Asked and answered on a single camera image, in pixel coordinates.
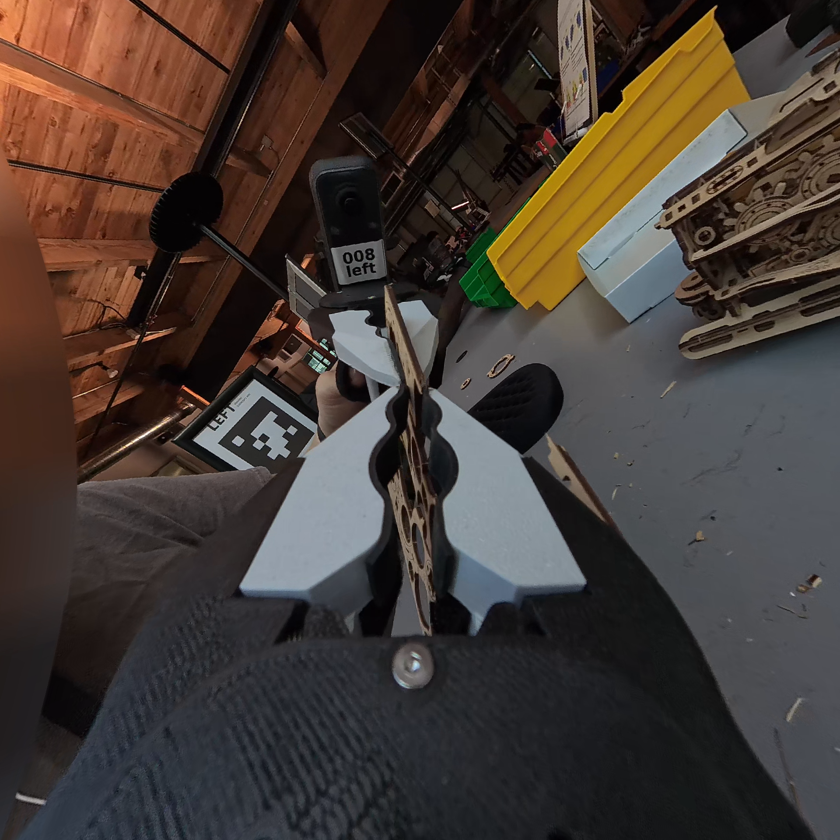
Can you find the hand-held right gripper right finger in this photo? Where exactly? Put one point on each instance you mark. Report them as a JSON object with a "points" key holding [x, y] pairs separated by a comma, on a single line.
{"points": [[512, 525]]}

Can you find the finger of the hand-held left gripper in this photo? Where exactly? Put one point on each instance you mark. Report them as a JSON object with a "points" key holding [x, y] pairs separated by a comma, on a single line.
{"points": [[358, 344], [425, 341]]}

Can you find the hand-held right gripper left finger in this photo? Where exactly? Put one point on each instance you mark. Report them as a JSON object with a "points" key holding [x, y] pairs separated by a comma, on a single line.
{"points": [[321, 525]]}

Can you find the laser-cut wooden parts sheet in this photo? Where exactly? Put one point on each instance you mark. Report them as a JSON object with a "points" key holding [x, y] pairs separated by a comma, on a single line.
{"points": [[398, 331], [577, 479]]}

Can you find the assembled wooden mechanical model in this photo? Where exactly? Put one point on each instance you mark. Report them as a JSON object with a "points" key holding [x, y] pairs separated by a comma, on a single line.
{"points": [[754, 229]]}

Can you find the person's left hand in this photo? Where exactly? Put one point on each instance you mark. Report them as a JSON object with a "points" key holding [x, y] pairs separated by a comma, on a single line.
{"points": [[334, 417]]}

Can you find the green plastic bin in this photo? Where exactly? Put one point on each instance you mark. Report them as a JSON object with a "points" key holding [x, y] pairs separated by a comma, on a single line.
{"points": [[485, 282]]}

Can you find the black-white marker board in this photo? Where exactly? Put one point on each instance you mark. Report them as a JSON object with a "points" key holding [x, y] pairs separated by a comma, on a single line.
{"points": [[262, 433]]}

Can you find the black mesh cushion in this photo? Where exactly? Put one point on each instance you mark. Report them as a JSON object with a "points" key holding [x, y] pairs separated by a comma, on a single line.
{"points": [[518, 407]]}

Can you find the person's grey shirt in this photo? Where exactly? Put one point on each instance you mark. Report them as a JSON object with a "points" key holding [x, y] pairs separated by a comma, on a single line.
{"points": [[144, 525]]}

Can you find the white cardboard box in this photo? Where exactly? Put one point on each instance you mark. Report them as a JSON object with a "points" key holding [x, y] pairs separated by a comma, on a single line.
{"points": [[643, 282]]}

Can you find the yellow plastic bin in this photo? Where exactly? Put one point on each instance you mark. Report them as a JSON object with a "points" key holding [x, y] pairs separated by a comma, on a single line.
{"points": [[623, 164]]}

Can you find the printed instruction poster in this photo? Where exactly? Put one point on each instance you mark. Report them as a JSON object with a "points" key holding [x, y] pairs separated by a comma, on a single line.
{"points": [[576, 79]]}

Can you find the small wooden offcut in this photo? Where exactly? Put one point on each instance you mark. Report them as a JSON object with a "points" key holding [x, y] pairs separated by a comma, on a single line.
{"points": [[812, 581]]}

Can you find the silver ventilation duct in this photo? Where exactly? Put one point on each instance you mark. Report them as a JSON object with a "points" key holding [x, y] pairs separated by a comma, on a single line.
{"points": [[131, 446]]}

